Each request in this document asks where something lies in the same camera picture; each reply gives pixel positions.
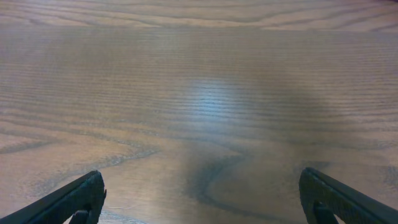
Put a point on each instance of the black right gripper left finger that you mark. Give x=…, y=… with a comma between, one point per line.
x=80, y=201

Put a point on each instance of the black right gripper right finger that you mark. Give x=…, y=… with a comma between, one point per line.
x=325, y=200

